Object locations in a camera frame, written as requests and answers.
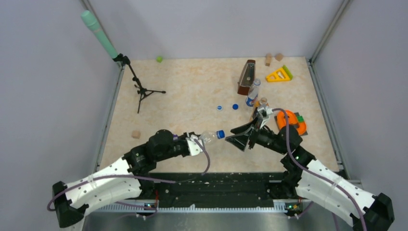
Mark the tall wooden block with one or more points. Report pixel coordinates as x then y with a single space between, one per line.
268 59

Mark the clear crushed plastic bottle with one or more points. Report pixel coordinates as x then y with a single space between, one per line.
253 93

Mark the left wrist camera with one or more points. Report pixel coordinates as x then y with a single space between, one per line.
195 146

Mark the small wooden cube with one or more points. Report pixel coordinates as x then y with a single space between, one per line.
279 57

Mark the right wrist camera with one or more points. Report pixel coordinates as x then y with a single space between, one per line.
264 112

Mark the beige wooden cube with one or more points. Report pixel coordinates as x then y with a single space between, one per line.
136 134

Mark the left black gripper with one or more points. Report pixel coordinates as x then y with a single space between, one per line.
185 134

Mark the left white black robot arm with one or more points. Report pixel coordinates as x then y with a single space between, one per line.
127 177

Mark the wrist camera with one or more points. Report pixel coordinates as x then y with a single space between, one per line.
195 146
264 112

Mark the black microphone tripod stand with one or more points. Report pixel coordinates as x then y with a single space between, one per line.
141 91

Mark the orange toy tape dispenser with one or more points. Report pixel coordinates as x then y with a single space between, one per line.
294 119

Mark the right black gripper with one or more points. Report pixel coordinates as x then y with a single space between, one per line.
241 141

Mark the brown metronome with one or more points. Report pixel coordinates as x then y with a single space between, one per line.
247 77

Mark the yellow triangle toy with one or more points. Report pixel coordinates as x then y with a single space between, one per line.
280 75

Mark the blue labelled white jar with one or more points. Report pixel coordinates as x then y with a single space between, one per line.
208 137

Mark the mint green microphone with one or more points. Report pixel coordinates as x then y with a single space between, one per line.
94 26

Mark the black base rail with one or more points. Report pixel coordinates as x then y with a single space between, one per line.
231 190

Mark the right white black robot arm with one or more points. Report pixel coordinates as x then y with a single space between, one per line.
308 178

